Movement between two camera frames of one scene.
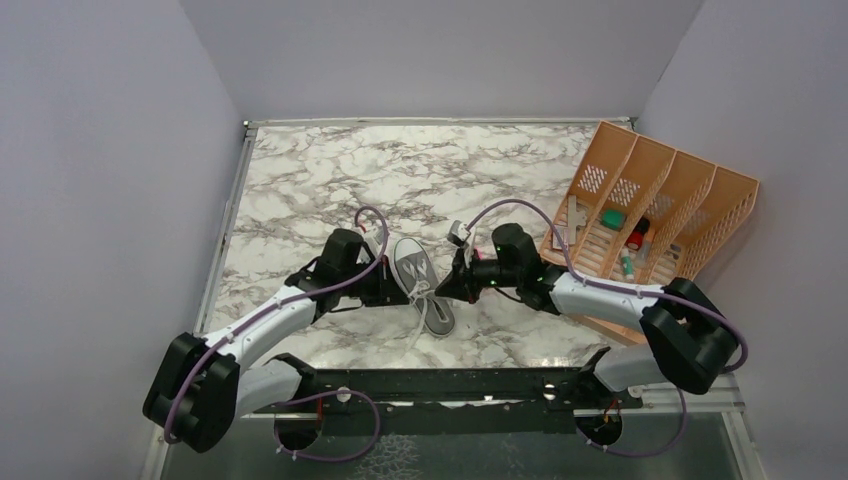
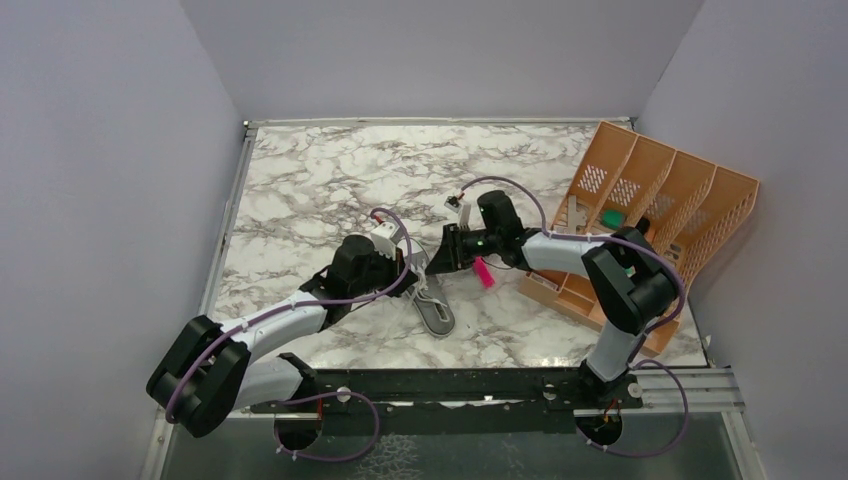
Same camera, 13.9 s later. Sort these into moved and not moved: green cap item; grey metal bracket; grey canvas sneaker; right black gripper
Moved: right black gripper
Not moved: green cap item; grey canvas sneaker; grey metal bracket
